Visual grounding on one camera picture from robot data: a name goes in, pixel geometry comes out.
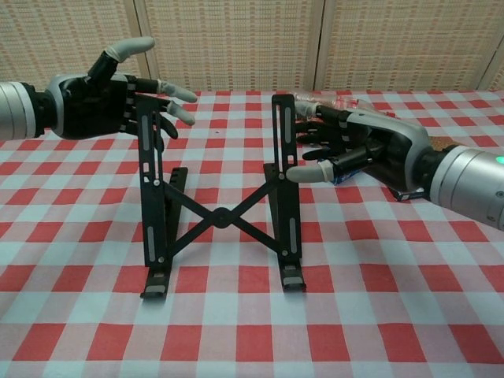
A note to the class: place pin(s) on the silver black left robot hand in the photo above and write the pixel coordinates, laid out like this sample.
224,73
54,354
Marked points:
90,110

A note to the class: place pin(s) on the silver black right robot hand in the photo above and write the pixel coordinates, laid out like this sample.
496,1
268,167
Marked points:
390,145

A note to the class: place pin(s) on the black folding laptop stand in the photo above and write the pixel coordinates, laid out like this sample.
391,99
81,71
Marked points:
153,220

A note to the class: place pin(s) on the cola bottle with red label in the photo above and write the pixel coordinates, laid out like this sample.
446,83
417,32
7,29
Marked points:
388,114

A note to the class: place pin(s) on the round woven rattan coaster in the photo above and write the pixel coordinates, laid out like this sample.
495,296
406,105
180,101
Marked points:
439,143

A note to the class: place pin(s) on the blue Oreo cookie box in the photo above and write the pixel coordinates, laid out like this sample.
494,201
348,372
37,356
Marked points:
346,177

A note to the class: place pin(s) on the dark red striped snack box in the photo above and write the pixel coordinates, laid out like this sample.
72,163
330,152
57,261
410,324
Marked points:
409,195

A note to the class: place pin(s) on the bamboo folding screen panel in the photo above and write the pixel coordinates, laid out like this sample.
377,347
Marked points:
67,43
409,43
497,71
236,43

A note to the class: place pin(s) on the red white checked tablecloth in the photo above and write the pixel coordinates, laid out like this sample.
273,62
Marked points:
236,334

